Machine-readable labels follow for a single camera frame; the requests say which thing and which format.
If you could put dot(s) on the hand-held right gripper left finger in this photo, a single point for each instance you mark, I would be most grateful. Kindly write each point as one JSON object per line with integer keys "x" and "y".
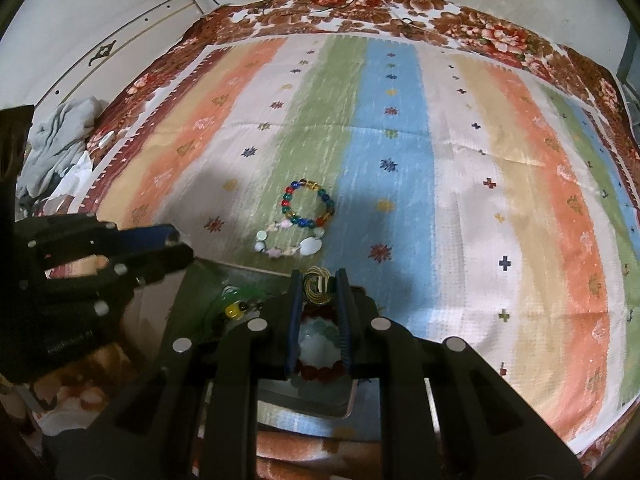
{"x": 295, "y": 320}

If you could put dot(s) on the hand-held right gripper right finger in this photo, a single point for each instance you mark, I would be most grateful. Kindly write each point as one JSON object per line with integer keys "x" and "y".
{"x": 344, "y": 320}

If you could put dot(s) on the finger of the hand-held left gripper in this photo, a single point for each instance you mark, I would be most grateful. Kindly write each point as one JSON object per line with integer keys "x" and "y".
{"x": 147, "y": 236}
{"x": 160, "y": 262}

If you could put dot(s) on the green jade bangle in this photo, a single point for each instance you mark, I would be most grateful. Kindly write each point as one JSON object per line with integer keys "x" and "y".
{"x": 250, "y": 294}

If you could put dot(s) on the rectangular metal tin box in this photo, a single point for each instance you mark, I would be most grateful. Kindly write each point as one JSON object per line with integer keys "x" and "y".
{"x": 300, "y": 400}

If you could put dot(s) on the white crumpled paper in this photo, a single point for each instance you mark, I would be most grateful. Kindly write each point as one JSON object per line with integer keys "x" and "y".
{"x": 75, "y": 177}

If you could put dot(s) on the small white flat object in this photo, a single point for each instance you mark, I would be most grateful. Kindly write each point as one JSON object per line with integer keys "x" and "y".
{"x": 106, "y": 139}

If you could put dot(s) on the grey crumpled cloth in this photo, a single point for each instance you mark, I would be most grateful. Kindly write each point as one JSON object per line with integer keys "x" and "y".
{"x": 60, "y": 135}

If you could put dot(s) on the white bed headboard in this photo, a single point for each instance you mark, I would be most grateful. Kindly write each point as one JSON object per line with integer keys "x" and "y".
{"x": 125, "y": 30}

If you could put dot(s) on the blue curtain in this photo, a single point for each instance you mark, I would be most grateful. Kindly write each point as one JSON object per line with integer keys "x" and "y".
{"x": 631, "y": 60}

